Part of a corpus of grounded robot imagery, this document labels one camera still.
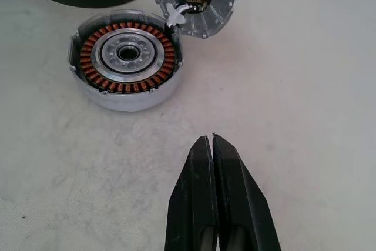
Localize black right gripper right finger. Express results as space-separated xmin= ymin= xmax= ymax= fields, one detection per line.
xmin=211 ymin=133 xmax=283 ymax=251

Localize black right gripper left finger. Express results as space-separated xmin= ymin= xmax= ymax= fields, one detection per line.
xmin=164 ymin=135 xmax=220 ymax=251

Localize silver motor lid circuit board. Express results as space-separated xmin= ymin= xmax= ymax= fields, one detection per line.
xmin=152 ymin=0 xmax=243 ymax=40

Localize silver motor housing copper windings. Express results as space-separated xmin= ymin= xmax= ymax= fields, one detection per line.
xmin=67 ymin=9 xmax=184 ymax=113

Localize white motor lead wires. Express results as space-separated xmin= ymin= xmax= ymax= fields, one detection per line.
xmin=166 ymin=1 xmax=193 ymax=28

